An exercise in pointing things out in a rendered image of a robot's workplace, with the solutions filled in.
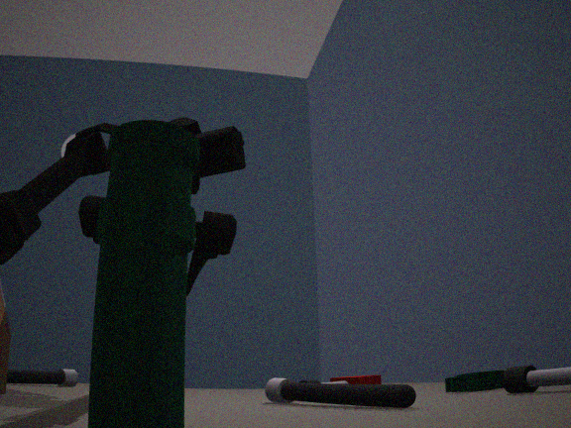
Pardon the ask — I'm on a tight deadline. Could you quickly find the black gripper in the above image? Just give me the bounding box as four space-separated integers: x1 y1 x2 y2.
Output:
78 195 237 296

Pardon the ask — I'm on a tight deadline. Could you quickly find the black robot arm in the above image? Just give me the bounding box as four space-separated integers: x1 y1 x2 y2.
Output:
0 117 246 266

